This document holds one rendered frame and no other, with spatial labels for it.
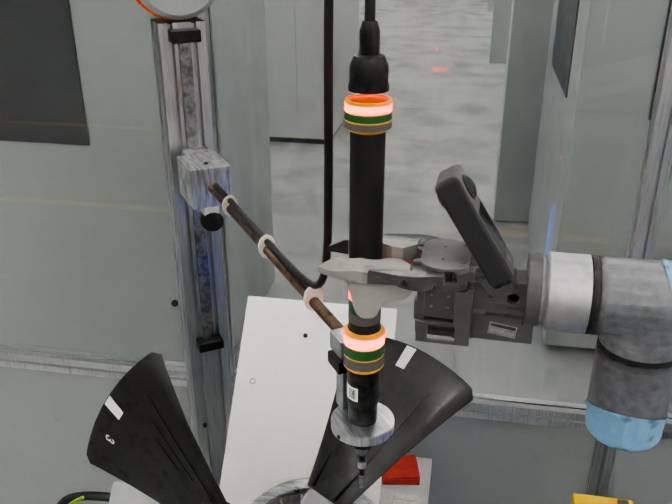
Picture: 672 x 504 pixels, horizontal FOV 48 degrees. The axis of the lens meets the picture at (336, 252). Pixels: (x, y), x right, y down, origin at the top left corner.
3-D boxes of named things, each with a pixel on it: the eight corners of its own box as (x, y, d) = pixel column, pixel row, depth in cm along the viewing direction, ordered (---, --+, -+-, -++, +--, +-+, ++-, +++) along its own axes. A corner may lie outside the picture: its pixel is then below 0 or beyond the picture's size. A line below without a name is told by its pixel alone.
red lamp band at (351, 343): (336, 334, 79) (336, 324, 79) (373, 326, 81) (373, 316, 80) (354, 355, 76) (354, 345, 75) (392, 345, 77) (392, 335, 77)
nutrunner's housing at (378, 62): (338, 439, 85) (339, 19, 66) (369, 430, 86) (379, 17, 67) (353, 460, 82) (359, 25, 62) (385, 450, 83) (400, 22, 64)
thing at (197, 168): (178, 195, 135) (174, 149, 132) (216, 189, 138) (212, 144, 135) (193, 214, 127) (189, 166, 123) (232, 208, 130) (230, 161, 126)
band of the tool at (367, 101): (336, 127, 70) (336, 96, 68) (377, 121, 71) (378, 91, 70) (357, 138, 66) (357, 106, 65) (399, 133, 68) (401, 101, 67)
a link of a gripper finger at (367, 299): (316, 324, 72) (412, 325, 72) (315, 269, 70) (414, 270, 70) (318, 309, 75) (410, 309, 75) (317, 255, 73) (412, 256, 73)
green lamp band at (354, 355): (336, 345, 80) (336, 335, 79) (372, 336, 81) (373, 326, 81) (354, 366, 76) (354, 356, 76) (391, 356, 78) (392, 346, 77)
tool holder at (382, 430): (313, 407, 86) (312, 334, 82) (368, 392, 89) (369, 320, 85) (346, 455, 79) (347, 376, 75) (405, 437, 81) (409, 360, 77)
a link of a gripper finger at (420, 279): (367, 291, 69) (462, 292, 69) (367, 276, 69) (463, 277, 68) (366, 269, 74) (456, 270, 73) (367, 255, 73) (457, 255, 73)
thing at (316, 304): (207, 192, 127) (207, 184, 126) (215, 191, 127) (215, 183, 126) (342, 347, 82) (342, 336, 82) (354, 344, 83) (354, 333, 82)
